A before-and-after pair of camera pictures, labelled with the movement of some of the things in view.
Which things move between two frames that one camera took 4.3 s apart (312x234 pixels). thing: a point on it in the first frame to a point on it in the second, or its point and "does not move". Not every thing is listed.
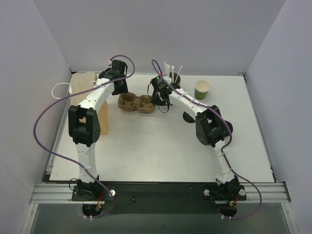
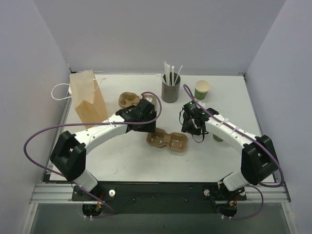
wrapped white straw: [173, 74] does not move
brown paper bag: [81, 81] does not move
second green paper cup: [201, 89] does not move
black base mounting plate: [160, 198] does not move
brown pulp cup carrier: [129, 102] to [176, 142]
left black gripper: [121, 87] to [148, 125]
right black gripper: [161, 98] to [191, 125]
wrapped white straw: [166, 69] does not move
